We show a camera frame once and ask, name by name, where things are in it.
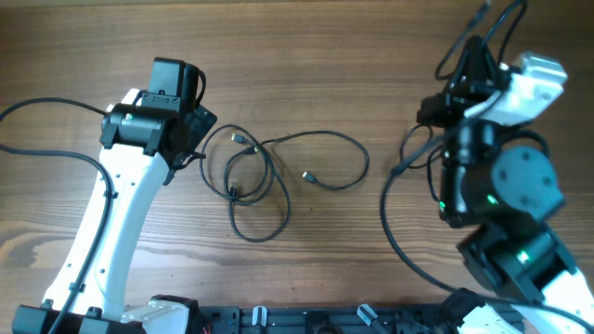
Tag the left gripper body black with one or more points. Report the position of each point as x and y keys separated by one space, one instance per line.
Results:
x=201 y=122

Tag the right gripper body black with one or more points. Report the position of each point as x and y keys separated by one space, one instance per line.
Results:
x=449 y=111

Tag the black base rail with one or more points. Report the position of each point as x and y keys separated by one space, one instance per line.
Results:
x=325 y=320

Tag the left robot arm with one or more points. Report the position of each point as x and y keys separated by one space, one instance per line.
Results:
x=145 y=140

